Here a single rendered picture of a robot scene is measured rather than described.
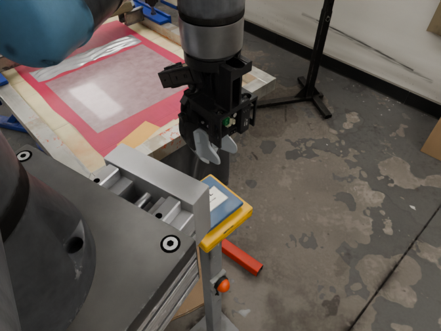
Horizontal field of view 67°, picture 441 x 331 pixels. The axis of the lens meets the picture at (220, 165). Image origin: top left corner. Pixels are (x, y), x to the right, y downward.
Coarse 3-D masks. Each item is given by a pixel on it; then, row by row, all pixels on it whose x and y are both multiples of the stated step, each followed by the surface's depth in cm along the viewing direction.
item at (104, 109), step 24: (24, 72) 101; (72, 72) 101; (96, 72) 101; (48, 96) 93; (72, 96) 93; (96, 96) 93; (120, 96) 93; (72, 120) 86; (96, 120) 86; (120, 120) 86; (144, 120) 86; (168, 120) 86; (96, 144) 80
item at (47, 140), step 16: (160, 32) 117; (176, 32) 111; (256, 80) 92; (272, 80) 92; (0, 96) 87; (16, 96) 87; (16, 112) 83; (32, 112) 83; (32, 128) 79; (48, 128) 79; (176, 128) 79; (48, 144) 75; (64, 144) 75; (144, 144) 75; (160, 144) 75; (176, 144) 78; (64, 160) 71
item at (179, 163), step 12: (168, 156) 93; (180, 156) 98; (192, 156) 103; (228, 156) 116; (180, 168) 102; (192, 168) 106; (204, 168) 113; (216, 168) 118; (228, 168) 121; (228, 180) 127
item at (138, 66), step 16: (96, 32) 119; (112, 32) 119; (128, 32) 119; (80, 48) 111; (128, 48) 111; (144, 48) 111; (160, 48) 111; (112, 64) 104; (128, 64) 104; (144, 64) 104; (160, 64) 104; (128, 80) 98; (144, 80) 98; (144, 96) 93; (160, 96) 93; (176, 96) 93; (176, 112) 88
